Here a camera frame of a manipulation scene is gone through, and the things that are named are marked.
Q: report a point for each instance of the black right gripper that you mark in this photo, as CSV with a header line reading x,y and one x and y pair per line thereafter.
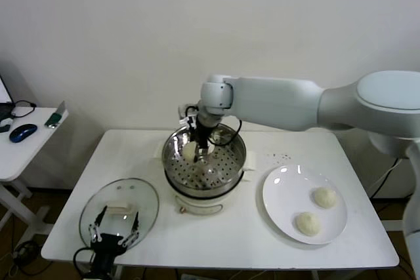
x,y
203,134

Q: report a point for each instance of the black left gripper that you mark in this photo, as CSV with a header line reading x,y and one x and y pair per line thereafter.
x,y
106,244

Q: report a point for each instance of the round glass pot lid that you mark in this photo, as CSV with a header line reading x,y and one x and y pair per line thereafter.
x,y
144,194

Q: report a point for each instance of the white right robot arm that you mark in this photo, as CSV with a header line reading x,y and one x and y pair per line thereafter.
x,y
279,103

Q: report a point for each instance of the perforated steel steamer basket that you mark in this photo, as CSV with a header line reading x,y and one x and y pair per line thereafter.
x,y
175,162

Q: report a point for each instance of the dark crumb scatter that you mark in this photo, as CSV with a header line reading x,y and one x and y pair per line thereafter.
x,y
286,155

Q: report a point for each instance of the white round plate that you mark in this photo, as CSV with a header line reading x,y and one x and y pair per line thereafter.
x,y
282,188

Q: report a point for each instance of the white side desk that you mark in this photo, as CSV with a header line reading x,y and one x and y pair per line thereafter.
x,y
29,158

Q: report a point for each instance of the blue computer mouse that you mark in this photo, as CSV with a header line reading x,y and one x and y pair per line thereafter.
x,y
23,133

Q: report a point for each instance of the small black dongle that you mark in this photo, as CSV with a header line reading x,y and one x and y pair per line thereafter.
x,y
4,129

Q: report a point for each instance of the black laptop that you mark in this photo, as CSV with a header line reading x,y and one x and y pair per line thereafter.
x,y
3,96

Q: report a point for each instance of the white side stand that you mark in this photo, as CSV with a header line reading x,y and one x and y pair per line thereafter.
x,y
393,224

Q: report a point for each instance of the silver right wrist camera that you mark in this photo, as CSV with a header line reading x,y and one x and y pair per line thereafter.
x,y
185,113

